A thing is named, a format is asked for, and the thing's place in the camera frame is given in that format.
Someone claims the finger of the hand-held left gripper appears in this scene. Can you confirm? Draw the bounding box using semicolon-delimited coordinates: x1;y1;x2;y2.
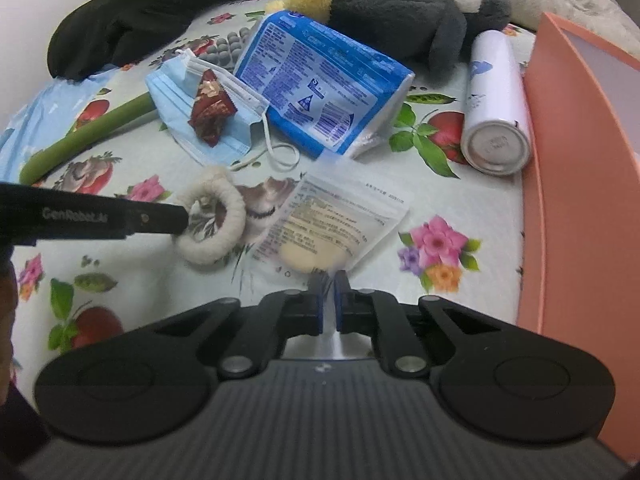
127;200;191;235

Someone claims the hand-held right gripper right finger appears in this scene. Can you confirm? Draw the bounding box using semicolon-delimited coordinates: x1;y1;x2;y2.
335;270;521;380

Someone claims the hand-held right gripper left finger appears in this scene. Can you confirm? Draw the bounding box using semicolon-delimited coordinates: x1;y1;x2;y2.
125;271;324;380

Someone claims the white fluffy scrunchie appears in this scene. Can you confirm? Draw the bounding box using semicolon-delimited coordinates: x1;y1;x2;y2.
172;165;247;263

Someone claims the clear powder puff packet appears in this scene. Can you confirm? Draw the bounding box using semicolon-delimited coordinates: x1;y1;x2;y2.
248;172;412;276

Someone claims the blue face mask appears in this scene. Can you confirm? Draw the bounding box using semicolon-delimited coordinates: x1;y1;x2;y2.
146;50;300;170

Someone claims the salmon cardboard box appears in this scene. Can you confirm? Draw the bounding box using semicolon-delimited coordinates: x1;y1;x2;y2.
516;12;640;466

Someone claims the fruit printed tablecloth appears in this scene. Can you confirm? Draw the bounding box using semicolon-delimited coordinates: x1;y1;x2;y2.
0;0;543;401

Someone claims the blue bedsheet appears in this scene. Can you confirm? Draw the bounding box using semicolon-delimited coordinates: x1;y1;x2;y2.
0;67;118;171

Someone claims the red foil gold-print packet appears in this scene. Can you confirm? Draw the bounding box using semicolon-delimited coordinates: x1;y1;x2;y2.
189;69;237;148

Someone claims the black jacket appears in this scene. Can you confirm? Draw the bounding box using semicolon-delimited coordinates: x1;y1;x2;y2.
46;0;236;81

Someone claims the blue wipes packet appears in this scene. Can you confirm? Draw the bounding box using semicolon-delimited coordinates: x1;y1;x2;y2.
234;9;416;160

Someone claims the white spray can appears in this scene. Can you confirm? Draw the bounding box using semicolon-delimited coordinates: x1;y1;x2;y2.
460;30;532;177

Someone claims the grey white plush toy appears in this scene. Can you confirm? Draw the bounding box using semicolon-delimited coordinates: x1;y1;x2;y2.
265;0;513;78

